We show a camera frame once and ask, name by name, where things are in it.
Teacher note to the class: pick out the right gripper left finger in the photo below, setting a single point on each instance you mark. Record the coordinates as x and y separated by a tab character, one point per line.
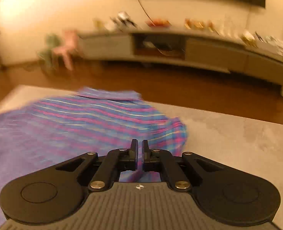
115	162

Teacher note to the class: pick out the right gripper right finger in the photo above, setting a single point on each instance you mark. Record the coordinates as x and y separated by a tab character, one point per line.
163	162

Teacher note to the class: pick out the blue pink plaid shirt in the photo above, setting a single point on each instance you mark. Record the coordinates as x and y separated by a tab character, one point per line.
52	130

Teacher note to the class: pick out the pink plastic child chair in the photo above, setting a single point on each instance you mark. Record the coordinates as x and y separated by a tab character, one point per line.
67	49

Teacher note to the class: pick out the green plastic child chair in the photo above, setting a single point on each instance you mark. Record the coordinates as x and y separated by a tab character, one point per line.
45	55

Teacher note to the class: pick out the long grey TV cabinet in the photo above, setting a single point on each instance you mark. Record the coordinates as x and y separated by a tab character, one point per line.
186	48

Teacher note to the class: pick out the red fruit plate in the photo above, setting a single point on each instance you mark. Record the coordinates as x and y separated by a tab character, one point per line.
159	23

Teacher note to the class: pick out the small yellow cup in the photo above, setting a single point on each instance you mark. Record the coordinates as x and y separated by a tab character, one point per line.
99	24

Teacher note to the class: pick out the golden ornament bowl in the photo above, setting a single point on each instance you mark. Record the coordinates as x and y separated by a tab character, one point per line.
193	24

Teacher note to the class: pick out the black phone stand gadget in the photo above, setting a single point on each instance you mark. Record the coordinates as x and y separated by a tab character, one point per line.
123	21

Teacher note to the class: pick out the clear glass cup set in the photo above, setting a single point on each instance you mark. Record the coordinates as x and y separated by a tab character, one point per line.
227	28

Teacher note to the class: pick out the white tissue box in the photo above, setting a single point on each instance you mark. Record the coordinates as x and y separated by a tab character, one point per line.
269	43

